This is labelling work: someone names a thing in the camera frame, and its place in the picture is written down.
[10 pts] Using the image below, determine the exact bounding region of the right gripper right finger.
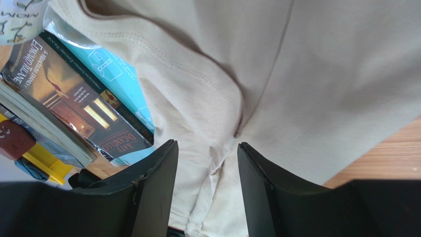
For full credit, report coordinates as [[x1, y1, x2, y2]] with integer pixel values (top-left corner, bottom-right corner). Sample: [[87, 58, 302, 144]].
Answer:
[[237, 142, 421, 237]]

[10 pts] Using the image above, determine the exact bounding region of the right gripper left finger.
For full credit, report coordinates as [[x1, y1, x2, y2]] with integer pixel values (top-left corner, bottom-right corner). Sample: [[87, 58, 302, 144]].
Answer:
[[0, 140, 179, 237]]

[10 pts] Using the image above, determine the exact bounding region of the beige t shirt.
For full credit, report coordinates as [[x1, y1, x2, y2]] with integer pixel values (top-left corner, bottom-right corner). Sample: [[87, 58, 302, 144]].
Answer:
[[49, 0, 421, 237]]

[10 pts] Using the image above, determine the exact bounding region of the yellow plastic bin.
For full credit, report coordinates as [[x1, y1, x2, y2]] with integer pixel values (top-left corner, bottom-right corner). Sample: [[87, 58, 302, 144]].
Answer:
[[0, 115, 73, 185]]

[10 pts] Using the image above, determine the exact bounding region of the nineteen eighty-four book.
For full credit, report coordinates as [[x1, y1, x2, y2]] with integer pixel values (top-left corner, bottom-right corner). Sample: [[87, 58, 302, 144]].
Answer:
[[0, 79, 99, 168]]

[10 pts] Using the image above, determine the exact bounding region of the blue shirt in bin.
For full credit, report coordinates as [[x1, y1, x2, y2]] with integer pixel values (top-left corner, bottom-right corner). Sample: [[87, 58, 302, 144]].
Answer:
[[14, 157, 49, 182]]

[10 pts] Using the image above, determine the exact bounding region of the teal cutting board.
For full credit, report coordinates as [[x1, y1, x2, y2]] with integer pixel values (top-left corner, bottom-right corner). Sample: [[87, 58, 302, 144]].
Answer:
[[61, 39, 156, 166]]

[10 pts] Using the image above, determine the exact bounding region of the brown wooden cube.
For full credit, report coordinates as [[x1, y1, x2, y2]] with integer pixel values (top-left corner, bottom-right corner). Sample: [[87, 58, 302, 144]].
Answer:
[[0, 120, 36, 160]]

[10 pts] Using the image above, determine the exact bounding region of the dark orange cover book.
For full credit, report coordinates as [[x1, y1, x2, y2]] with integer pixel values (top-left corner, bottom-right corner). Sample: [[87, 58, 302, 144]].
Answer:
[[1, 32, 154, 165]]

